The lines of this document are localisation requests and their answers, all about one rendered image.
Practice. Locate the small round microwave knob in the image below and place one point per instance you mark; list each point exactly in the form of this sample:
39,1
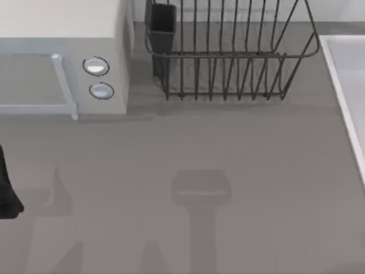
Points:
101,91

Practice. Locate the pale microwave oven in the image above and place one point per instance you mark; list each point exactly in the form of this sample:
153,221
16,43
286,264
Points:
119,57

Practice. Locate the large round microwave knob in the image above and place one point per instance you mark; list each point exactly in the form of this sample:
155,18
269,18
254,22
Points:
95,66

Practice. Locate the black cutlery holder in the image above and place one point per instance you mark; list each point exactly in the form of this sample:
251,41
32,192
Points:
161,25

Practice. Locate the microwave oven door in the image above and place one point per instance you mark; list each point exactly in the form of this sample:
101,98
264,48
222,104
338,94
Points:
31,80

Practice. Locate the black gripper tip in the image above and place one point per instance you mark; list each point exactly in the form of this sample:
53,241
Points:
7,194

